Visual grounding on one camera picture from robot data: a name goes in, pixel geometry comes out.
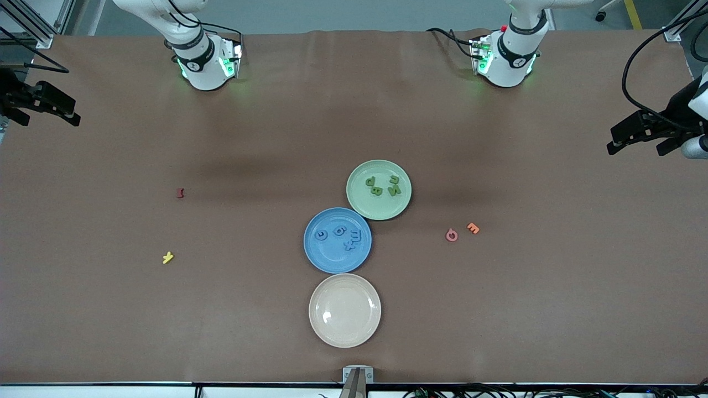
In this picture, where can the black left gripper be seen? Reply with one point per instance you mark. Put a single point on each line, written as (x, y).
(676, 108)

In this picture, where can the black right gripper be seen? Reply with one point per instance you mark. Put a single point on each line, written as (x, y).
(12, 91)

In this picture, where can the green foam letter N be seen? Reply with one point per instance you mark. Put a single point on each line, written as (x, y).
(394, 190)

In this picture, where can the green foam letter B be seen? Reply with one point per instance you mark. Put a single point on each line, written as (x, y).
(376, 191)

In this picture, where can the blue foam capital G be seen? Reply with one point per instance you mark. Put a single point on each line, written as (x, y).
(321, 230)

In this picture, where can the blue foam letter M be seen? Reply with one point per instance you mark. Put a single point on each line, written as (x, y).
(356, 233)

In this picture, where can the blue foam letter X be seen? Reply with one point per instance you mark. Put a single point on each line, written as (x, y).
(348, 244)

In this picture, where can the blue foam small g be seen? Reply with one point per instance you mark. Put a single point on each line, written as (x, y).
(336, 232)

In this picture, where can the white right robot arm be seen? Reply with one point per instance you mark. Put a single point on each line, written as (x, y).
(202, 66)

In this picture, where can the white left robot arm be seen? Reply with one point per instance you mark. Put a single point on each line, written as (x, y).
(511, 61)

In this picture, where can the black chair caster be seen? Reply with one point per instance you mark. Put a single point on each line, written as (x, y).
(600, 15)

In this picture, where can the yellow foam letter K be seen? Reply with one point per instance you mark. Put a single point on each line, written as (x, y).
(167, 257)

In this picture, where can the orange foam letter E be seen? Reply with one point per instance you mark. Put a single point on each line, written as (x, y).
(473, 228)

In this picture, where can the pink foam letter Q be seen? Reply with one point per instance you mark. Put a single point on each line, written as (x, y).
(448, 236)

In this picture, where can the brown table cover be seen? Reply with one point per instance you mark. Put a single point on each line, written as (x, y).
(166, 331)

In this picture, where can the green plate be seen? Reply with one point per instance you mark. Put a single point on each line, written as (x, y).
(381, 207)

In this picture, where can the blue plate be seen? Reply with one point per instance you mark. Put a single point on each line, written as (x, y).
(337, 260)

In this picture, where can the beige plate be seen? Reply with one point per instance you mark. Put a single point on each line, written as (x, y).
(344, 310)

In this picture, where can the aluminium frame post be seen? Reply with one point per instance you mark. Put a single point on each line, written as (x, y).
(672, 34)
(41, 38)

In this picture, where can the white table edge rail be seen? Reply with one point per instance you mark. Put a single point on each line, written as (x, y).
(110, 392)

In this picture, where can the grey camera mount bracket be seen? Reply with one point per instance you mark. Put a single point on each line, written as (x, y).
(368, 375)

